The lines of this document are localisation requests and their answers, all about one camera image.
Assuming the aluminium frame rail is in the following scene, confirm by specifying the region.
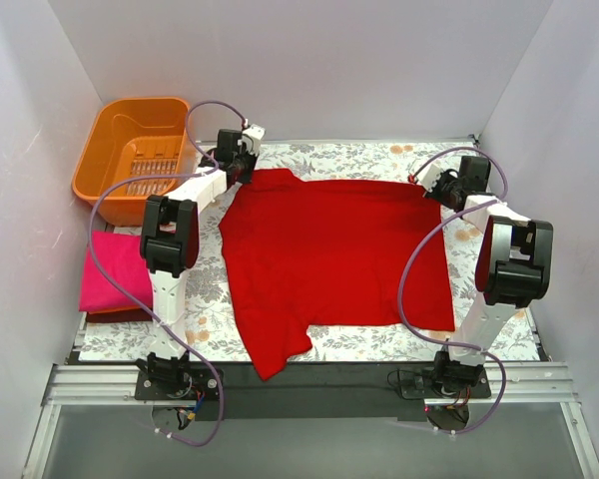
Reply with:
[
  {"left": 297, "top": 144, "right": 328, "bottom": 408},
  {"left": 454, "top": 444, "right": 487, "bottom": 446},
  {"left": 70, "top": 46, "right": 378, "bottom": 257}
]
[{"left": 39, "top": 361, "right": 599, "bottom": 478}]

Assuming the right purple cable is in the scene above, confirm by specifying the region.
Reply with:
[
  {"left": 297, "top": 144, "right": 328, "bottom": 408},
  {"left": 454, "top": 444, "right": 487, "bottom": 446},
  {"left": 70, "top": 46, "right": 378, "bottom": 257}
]
[{"left": 397, "top": 147, "right": 509, "bottom": 437}]

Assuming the orange plastic basket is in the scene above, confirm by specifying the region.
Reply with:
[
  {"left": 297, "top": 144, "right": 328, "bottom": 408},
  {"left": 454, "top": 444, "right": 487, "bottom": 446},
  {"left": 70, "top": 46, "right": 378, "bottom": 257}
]
[{"left": 72, "top": 97, "right": 196, "bottom": 227}]

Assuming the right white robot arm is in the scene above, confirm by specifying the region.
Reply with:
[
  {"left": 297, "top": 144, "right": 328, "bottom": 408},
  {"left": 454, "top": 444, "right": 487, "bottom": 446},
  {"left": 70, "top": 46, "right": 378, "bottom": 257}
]
[{"left": 421, "top": 156, "right": 553, "bottom": 397}]

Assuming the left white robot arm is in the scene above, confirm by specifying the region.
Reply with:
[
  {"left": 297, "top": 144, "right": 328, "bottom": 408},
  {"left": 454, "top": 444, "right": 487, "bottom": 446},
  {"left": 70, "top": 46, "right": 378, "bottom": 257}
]
[{"left": 137, "top": 125, "right": 266, "bottom": 399}]

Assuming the purple cable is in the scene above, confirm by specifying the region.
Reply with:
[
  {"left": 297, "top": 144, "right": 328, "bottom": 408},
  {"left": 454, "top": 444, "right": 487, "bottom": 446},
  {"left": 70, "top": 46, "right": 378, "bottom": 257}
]
[
  {"left": 397, "top": 147, "right": 509, "bottom": 437},
  {"left": 88, "top": 100, "right": 251, "bottom": 447}
]

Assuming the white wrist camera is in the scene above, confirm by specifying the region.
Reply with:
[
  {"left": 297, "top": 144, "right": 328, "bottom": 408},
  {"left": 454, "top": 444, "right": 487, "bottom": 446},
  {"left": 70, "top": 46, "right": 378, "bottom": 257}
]
[
  {"left": 408, "top": 163, "right": 444, "bottom": 193},
  {"left": 241, "top": 124, "right": 266, "bottom": 157}
]

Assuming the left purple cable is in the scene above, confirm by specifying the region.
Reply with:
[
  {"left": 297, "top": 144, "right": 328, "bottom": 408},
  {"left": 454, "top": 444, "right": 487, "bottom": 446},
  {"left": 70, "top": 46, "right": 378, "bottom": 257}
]
[{"left": 88, "top": 100, "right": 251, "bottom": 447}]

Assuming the floral patterned table mat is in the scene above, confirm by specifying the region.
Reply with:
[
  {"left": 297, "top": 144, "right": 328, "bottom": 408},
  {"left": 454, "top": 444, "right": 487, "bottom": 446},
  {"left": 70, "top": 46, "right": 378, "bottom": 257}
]
[{"left": 79, "top": 141, "right": 539, "bottom": 362}]

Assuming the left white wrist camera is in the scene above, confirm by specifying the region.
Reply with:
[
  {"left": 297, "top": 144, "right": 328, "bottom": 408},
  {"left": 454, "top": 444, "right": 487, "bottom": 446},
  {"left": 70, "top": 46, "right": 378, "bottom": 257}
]
[{"left": 241, "top": 124, "right": 266, "bottom": 157}]

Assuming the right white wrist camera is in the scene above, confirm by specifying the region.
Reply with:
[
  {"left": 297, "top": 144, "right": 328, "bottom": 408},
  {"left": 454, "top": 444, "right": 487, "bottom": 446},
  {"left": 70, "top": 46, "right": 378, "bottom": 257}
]
[{"left": 408, "top": 163, "right": 444, "bottom": 193}]

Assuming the folded pink t shirt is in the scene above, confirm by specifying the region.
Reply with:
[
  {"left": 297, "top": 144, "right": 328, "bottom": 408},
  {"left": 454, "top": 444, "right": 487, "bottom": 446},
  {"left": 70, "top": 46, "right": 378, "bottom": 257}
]
[{"left": 79, "top": 232, "right": 153, "bottom": 313}]

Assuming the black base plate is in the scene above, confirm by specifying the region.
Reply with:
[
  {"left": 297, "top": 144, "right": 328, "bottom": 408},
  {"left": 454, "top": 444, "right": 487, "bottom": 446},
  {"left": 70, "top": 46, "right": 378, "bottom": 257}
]
[{"left": 135, "top": 359, "right": 491, "bottom": 421}]

